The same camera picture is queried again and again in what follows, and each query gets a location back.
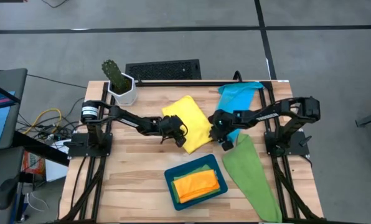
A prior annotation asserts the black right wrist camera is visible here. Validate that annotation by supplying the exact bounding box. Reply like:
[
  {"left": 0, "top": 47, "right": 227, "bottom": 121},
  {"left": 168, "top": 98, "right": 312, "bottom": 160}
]
[{"left": 221, "top": 139, "right": 235, "bottom": 152}]

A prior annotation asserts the white cable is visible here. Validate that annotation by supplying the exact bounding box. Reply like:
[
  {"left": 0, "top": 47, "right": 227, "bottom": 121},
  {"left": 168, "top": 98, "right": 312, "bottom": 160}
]
[{"left": 26, "top": 192, "right": 49, "bottom": 212}]

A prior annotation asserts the orange microfiber towel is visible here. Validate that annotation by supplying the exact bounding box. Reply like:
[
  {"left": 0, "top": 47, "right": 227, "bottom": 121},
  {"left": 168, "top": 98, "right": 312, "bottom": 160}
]
[{"left": 172, "top": 169, "right": 220, "bottom": 204}]

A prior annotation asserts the orange bag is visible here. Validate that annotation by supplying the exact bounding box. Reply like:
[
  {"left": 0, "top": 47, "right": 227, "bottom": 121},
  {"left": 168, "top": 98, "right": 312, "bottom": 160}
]
[{"left": 22, "top": 151, "right": 46, "bottom": 175}]

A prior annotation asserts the green microfiber towel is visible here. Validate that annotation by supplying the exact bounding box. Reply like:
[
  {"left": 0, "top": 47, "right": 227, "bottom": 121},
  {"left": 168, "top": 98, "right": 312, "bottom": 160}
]
[
  {"left": 171, "top": 164, "right": 222, "bottom": 205},
  {"left": 222, "top": 133, "right": 283, "bottom": 223}
]

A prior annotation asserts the blue microfiber towel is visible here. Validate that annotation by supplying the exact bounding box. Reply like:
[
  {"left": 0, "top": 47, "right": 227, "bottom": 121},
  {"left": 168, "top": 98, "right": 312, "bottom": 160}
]
[{"left": 217, "top": 82, "right": 264, "bottom": 144}]

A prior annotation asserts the black monitor stand bar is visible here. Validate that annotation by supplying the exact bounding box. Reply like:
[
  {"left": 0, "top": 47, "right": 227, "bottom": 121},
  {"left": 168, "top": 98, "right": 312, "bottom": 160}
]
[{"left": 12, "top": 130, "right": 70, "bottom": 167}]

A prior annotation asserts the black aluminium table frame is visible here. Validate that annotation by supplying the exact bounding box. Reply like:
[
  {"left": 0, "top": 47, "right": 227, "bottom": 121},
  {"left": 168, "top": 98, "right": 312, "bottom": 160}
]
[{"left": 53, "top": 79, "right": 326, "bottom": 224}]

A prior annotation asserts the black cable bundle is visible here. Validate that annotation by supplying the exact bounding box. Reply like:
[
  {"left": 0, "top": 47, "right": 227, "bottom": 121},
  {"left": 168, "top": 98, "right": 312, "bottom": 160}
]
[{"left": 17, "top": 98, "right": 87, "bottom": 141}]

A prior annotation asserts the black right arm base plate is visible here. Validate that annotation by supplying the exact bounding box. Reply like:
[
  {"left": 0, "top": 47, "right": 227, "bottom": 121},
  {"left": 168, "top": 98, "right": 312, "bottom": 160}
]
[{"left": 264, "top": 130, "right": 311, "bottom": 157}]

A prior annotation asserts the white hexagonal plant pot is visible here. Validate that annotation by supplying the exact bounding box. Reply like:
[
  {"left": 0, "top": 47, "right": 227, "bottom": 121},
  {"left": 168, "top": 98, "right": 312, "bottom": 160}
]
[{"left": 107, "top": 72, "right": 138, "bottom": 106}]

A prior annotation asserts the teal plastic bin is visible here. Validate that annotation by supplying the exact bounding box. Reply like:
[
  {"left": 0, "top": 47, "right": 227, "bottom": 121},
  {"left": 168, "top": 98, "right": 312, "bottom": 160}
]
[{"left": 164, "top": 154, "right": 229, "bottom": 212}]

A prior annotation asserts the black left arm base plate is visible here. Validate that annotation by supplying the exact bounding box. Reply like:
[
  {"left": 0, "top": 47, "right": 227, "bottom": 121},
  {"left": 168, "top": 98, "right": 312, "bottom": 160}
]
[{"left": 67, "top": 133, "right": 113, "bottom": 158}]

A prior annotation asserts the yellow cable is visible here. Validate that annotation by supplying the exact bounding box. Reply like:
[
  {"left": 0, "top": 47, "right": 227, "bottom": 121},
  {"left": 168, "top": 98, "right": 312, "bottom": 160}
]
[{"left": 22, "top": 108, "right": 63, "bottom": 135}]

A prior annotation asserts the black computer mouse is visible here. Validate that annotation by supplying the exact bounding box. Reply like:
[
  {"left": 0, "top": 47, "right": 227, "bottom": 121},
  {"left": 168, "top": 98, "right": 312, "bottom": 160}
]
[{"left": 0, "top": 177, "right": 20, "bottom": 211}]

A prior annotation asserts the thin black floor cable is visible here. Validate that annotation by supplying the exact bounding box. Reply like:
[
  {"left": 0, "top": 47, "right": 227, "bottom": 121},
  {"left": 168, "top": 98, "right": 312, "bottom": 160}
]
[{"left": 26, "top": 73, "right": 88, "bottom": 90}]

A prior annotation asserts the white power adapter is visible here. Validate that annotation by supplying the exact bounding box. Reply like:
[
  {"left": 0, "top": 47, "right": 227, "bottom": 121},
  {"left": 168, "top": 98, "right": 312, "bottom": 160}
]
[{"left": 51, "top": 139, "right": 73, "bottom": 155}]

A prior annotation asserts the yellow microfiber towel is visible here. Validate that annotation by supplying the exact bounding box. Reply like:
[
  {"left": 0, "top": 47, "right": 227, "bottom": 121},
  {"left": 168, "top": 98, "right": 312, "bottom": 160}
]
[{"left": 161, "top": 95, "right": 214, "bottom": 156}]

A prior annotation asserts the tilted monitor with blue screen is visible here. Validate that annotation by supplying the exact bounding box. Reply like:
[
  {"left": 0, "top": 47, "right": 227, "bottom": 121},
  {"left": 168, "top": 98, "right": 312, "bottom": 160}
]
[{"left": 0, "top": 68, "right": 28, "bottom": 153}]

